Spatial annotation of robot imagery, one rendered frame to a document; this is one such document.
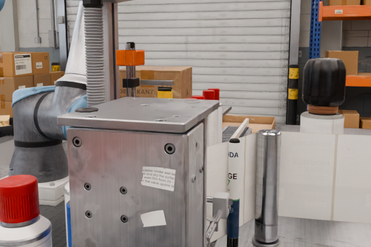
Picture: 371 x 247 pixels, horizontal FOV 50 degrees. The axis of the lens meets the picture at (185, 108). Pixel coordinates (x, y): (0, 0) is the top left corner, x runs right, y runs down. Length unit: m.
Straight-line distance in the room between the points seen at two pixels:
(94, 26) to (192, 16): 4.53
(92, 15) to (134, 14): 4.73
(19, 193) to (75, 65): 0.62
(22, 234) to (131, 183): 0.11
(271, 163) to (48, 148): 0.60
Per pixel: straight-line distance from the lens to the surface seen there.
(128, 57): 0.75
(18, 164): 1.06
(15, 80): 4.47
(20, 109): 1.04
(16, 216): 0.38
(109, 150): 0.32
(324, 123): 0.82
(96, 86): 0.68
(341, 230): 0.78
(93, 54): 0.68
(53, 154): 1.05
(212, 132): 1.06
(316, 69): 0.81
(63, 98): 0.94
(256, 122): 1.95
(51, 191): 1.00
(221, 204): 0.52
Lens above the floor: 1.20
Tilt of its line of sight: 9 degrees down
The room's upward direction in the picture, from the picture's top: straight up
